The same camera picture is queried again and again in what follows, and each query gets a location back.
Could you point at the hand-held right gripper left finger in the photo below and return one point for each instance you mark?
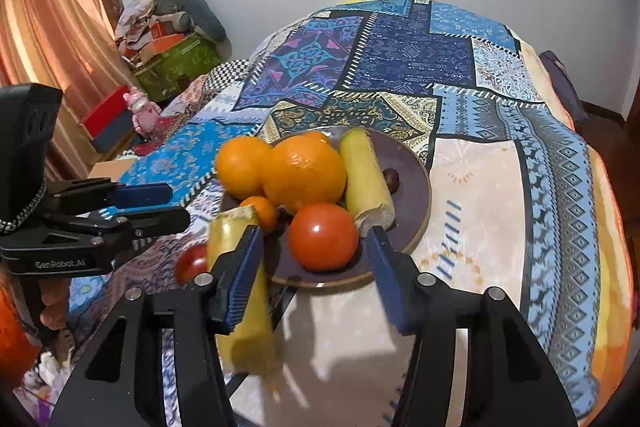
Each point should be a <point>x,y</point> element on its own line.
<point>242,282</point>

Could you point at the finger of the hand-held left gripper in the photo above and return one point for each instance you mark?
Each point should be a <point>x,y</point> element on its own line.
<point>142,194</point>
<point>160,221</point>

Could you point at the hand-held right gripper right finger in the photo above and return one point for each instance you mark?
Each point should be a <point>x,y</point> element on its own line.
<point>387,284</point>

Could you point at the red tomato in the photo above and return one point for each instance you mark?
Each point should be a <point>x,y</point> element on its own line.
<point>322,237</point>
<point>192,264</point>

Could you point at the yellow sugarcane piece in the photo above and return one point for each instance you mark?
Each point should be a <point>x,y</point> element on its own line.
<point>247,342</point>
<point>367,182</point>

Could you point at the dark purple plate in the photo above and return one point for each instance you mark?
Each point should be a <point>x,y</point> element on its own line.
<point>407,217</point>

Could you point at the small tangerine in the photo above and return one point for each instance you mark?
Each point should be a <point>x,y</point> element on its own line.
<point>264,213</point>

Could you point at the large orange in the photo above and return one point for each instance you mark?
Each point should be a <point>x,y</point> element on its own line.
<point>305,174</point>
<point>240,167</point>

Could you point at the brown chestnut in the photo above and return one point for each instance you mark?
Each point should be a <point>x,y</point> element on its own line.
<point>391,181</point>

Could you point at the person's left hand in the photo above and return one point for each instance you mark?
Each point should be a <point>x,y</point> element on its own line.
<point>56,307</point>

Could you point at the cardboard box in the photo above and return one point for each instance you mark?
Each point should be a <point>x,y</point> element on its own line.
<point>112,170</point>

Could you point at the dark blue box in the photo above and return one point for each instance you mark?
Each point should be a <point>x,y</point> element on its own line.
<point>117,134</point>

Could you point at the pink rabbit toy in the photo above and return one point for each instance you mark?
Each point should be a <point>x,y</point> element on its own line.
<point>145,114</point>

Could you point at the red box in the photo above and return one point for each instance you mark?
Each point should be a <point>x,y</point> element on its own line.
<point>107,112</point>

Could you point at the orange striped curtain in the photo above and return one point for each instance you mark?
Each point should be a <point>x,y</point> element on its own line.
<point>55,22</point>

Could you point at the green patterned storage box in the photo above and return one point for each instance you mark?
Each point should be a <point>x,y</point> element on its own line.
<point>180,67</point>

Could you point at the black and white checkered cloth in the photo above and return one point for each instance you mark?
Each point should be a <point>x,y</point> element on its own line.
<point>225,77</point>

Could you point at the patchwork printed blanket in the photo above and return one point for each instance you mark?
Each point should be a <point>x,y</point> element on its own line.
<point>475,157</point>

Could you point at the pile of boxes and clothes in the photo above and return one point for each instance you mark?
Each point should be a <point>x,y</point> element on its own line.
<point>150,32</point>

